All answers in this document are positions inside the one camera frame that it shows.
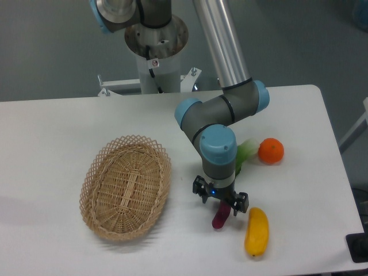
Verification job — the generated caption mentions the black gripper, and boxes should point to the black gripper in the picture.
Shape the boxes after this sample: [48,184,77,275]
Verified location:
[192,175,248,216]

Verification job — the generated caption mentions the purple sweet potato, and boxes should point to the purple sweet potato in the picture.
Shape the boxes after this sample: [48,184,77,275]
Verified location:
[212,201,231,229]

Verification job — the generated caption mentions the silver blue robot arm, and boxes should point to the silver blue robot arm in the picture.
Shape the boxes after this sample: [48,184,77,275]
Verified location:
[90,1,270,213]

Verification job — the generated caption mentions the yellow mango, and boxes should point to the yellow mango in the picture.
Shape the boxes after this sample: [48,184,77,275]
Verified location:
[244,207,269,256]

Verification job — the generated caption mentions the green bok choy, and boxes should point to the green bok choy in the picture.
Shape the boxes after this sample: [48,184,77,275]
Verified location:
[235,139,260,177]

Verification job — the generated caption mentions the orange tangerine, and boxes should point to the orange tangerine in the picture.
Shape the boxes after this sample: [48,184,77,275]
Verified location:
[258,138,285,164]

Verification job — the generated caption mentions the woven wicker basket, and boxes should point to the woven wicker basket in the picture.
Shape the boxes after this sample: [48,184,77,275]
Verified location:
[79,135,171,242]

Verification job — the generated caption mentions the black box at table edge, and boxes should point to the black box at table edge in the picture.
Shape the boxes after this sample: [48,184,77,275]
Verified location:
[346,233,367,263]

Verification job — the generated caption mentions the black cable on pedestal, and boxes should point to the black cable on pedestal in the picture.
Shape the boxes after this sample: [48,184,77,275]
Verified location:
[145,45,164,94]

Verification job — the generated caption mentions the white metal base frame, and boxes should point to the white metal base frame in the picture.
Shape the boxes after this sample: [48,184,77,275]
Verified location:
[97,67,224,97]

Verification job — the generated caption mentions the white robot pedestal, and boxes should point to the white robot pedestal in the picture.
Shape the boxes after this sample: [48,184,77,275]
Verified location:
[125,15,189,94]

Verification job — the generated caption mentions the white frame at right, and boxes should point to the white frame at right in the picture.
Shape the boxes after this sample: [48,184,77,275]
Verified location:
[338,98,367,154]

